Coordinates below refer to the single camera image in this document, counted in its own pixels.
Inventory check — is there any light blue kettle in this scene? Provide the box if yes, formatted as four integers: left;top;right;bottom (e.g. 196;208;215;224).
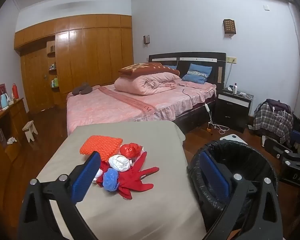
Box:
0;93;10;109

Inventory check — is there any black and white nightstand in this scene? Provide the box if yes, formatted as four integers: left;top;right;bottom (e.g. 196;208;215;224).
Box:
214;87;255;133

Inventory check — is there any red plastic bag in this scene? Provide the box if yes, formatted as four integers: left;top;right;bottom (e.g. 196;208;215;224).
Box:
120;143;142;158

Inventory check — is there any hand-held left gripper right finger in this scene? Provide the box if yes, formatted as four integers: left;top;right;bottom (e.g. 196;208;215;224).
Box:
199;151;288;240

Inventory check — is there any white floor cable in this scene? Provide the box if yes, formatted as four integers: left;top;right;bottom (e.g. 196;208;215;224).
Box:
211;122;230;134

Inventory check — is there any wooden wardrobe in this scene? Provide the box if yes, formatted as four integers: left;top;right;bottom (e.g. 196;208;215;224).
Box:
14;14;135;114

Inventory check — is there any dark purple garment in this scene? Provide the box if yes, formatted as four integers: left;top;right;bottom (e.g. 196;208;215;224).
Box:
265;99;289;110

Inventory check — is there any small wooden stool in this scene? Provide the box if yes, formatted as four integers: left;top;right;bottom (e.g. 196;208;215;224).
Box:
22;120;38;142

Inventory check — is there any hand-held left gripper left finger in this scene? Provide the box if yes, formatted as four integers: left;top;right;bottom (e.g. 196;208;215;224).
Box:
17;151;102;240

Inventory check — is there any black lined trash bin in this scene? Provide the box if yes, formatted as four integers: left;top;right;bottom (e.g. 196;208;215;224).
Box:
187;140;279;240

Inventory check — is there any white triangular plate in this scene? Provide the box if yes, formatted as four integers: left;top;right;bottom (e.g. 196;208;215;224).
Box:
219;134;249;145

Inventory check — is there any white charging cable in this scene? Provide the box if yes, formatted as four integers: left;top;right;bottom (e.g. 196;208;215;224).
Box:
272;106;287;125

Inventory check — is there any brown wall lamp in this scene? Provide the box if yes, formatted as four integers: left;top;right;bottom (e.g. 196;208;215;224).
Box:
223;19;237;36

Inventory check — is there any orange bumpy silicone mat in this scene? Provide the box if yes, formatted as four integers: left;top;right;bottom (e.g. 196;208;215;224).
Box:
79;135;123;162

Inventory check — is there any pink bed sheet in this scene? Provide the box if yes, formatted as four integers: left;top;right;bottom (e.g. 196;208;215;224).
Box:
66;80;217;135

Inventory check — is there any blue plastic bag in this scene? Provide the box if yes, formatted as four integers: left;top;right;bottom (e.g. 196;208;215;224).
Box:
102;168;120;192

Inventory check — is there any wooden sideboard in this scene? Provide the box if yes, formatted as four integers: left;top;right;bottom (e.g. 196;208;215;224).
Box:
0;97;30;205

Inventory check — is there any white plastic bag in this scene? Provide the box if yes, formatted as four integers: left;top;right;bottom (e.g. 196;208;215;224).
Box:
108;154;131;172

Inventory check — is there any red-brown folded blanket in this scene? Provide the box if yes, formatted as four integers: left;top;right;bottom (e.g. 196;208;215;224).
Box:
119;62;180;78

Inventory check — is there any plaid cloth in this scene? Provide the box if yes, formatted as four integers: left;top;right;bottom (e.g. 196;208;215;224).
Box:
252;99;294;144

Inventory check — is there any large blue pillow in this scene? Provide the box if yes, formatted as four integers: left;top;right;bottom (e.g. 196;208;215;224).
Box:
181;64;213;85

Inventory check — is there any pink folded quilt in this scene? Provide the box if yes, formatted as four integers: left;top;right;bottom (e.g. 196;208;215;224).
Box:
114;72;180;96

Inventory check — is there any dark wooden bed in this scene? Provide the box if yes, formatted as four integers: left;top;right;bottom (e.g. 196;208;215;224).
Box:
66;52;227;135

